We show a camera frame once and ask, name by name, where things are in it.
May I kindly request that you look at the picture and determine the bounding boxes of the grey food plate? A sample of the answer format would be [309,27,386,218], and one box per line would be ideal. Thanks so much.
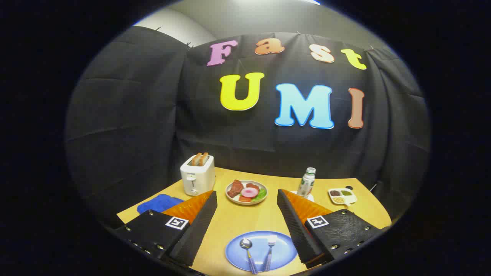
[225,180,268,205]

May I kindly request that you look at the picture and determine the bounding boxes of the large brown meat piece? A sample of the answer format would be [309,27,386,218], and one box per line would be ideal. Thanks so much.
[227,179,244,198]

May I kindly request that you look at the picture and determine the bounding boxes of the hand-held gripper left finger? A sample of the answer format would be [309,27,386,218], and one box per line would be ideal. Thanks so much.
[114,190,218,267]

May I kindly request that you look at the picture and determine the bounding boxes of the blue plate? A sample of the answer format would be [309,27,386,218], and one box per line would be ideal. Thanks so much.
[225,230,299,273]

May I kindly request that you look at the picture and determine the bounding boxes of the white toaster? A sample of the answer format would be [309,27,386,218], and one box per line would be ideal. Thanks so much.
[180,154,216,197]

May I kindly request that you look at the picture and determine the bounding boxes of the white green drink bottle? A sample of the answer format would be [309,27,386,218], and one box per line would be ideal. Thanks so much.
[297,167,316,197]

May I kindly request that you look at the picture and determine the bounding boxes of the fork with blue checkered handle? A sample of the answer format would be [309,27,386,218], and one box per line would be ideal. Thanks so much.
[263,235,277,272]

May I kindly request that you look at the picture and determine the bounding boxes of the spoon with blue checkered handle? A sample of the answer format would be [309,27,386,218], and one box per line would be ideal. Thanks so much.
[240,238,258,274]

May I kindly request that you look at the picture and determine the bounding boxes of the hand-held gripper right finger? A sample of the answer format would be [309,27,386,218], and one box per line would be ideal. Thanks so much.
[277,189,384,269]

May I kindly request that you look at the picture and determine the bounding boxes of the white square coaster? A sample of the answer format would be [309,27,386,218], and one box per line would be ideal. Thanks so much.
[290,191,315,202]

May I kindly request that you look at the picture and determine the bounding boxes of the white divided condiment dish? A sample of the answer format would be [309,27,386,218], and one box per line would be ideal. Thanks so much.
[328,188,358,205]

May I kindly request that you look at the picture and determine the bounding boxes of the blue folded towel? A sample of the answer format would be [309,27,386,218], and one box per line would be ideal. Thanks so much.
[137,194,185,214]

